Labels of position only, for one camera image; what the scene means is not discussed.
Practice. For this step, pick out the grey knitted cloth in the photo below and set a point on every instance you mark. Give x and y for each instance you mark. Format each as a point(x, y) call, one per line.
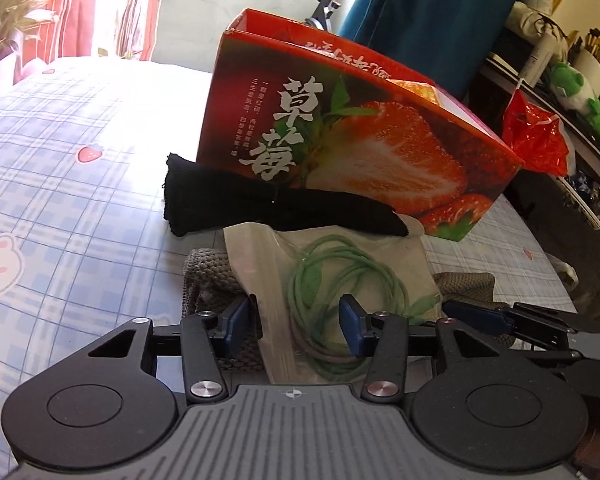
point(204, 272)

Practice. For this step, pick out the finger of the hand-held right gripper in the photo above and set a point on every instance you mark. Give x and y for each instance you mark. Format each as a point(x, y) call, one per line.
point(475, 312)

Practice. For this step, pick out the white bottle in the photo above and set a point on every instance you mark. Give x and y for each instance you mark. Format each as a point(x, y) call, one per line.
point(537, 60)

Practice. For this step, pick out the green plush toy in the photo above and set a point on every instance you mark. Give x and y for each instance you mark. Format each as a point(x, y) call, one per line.
point(567, 80)

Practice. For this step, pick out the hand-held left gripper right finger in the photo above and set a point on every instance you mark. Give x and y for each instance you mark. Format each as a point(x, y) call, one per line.
point(352, 326)

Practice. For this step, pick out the potted plant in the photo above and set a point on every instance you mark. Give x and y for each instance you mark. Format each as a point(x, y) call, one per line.
point(4, 35)

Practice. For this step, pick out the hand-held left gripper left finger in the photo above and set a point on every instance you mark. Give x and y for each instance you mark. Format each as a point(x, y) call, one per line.
point(237, 321)

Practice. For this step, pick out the red curtain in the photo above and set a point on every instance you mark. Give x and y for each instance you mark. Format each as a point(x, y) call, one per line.
point(84, 5)

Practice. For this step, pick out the teal curtain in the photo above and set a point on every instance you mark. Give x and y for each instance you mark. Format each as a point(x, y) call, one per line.
point(430, 10)

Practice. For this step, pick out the white brush holder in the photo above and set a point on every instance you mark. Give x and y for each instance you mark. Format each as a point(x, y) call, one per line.
point(590, 67)

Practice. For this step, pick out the black sock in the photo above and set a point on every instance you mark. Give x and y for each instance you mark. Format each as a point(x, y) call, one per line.
point(280, 205)

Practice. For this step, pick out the red strawberry print box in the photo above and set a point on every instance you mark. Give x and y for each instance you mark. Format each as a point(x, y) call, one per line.
point(380, 145)

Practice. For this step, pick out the clear plastic bag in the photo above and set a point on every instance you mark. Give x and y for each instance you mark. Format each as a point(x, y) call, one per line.
point(260, 255)

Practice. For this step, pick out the red plastic bag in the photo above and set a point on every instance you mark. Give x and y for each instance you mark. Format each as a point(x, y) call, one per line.
point(535, 135)

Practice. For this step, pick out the white cloth bag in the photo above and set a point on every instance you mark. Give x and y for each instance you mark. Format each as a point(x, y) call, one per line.
point(535, 15)

